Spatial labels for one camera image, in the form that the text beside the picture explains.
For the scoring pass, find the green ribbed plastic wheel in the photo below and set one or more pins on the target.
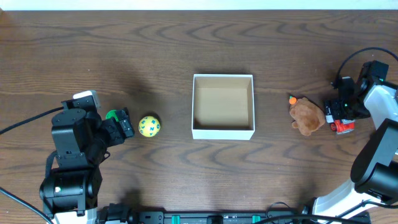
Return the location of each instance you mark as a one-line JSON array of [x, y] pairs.
[[112, 114]]

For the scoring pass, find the yellow ball with blue letters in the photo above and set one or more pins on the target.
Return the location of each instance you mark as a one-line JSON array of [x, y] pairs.
[[149, 126]]

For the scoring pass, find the black rail at table edge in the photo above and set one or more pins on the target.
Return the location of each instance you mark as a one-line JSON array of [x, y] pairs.
[[119, 213]]

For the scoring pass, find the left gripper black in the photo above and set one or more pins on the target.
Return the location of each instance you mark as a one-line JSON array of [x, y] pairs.
[[123, 123]]

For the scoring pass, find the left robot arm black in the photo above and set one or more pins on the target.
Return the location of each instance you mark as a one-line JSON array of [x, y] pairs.
[[81, 140]]

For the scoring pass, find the brown plush toy with carrot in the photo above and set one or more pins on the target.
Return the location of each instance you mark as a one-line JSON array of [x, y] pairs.
[[307, 116]]

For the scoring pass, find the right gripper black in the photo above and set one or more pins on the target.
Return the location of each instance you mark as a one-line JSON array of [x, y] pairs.
[[333, 111]]

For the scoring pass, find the red toy truck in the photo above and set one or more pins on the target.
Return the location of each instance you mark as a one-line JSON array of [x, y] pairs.
[[342, 126]]

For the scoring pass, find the white cardboard box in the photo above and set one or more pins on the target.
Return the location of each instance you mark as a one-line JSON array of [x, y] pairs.
[[223, 107]]

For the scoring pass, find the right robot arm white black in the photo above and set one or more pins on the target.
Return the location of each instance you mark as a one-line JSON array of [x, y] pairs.
[[373, 178]]

